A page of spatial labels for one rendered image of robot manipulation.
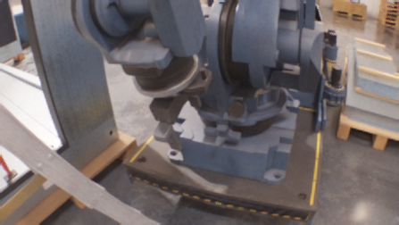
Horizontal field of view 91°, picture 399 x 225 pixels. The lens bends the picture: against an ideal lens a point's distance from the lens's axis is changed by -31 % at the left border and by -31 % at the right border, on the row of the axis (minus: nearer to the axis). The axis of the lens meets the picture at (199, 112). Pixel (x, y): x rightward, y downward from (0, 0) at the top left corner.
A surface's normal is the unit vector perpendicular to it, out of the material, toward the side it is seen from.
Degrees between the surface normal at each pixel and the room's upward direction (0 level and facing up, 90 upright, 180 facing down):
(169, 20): 112
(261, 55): 87
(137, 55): 57
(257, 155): 90
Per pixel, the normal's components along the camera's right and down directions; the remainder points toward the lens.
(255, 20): -0.33, -0.15
